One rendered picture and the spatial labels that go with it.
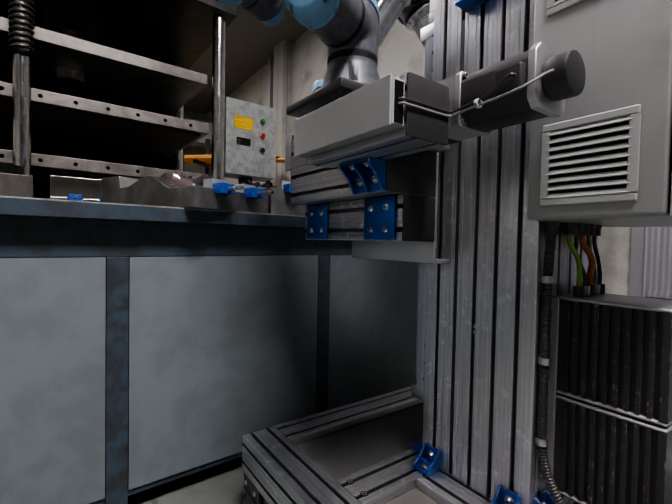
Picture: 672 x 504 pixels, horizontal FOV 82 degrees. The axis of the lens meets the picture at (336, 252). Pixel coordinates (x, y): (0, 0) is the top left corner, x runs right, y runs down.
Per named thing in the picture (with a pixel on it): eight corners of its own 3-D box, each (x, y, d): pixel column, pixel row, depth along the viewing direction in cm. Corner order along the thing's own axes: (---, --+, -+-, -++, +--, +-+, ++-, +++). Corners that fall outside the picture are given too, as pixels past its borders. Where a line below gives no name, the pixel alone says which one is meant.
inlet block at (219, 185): (250, 198, 101) (250, 178, 101) (235, 196, 97) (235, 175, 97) (218, 200, 109) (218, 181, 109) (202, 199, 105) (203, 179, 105)
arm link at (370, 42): (386, 66, 91) (387, 8, 91) (362, 40, 80) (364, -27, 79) (341, 76, 97) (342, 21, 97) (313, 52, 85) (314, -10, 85)
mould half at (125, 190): (267, 214, 119) (268, 178, 119) (193, 207, 98) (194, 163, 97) (173, 217, 147) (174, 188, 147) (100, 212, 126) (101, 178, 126)
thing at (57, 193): (126, 222, 169) (126, 182, 169) (50, 219, 153) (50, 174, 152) (109, 224, 209) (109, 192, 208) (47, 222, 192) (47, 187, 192)
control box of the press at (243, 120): (275, 364, 222) (279, 107, 218) (225, 375, 204) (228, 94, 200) (258, 355, 240) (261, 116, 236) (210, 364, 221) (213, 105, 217)
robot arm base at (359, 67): (398, 102, 87) (399, 58, 87) (345, 85, 79) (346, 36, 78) (356, 118, 100) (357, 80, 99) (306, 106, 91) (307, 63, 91)
